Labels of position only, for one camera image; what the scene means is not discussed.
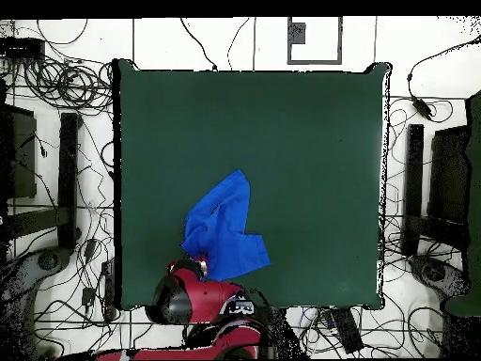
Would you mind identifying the black box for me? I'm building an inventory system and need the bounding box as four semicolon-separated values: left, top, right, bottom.
0;102;38;200
427;125;471;227

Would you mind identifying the blue shirt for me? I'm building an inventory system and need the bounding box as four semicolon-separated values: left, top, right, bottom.
179;168;272;282

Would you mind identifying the coil of black cables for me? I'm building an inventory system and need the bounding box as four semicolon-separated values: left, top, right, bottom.
22;55;114;114

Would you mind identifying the small grey square plate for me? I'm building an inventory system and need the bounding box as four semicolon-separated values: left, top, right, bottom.
290;22;306;45

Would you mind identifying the dark green table cloth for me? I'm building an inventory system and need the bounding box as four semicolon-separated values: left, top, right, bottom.
111;57;394;311

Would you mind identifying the black adapter cable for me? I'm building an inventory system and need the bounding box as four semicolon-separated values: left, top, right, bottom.
407;35;481;100

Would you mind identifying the narrow black power strip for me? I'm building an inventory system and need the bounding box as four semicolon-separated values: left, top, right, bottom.
100;259;116;321

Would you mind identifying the black power adapter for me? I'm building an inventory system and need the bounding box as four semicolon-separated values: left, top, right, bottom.
411;95;434;120

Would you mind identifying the flat black device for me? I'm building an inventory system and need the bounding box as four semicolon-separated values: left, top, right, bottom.
0;37;46;60

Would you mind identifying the grey square floor frame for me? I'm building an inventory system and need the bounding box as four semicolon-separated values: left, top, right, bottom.
287;16;344;66

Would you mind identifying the black stand bar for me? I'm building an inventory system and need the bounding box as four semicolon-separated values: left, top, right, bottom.
401;123;425;257
56;112;82;251

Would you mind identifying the green cloth sheet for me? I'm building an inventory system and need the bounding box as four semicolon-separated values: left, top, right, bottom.
442;89;481;317

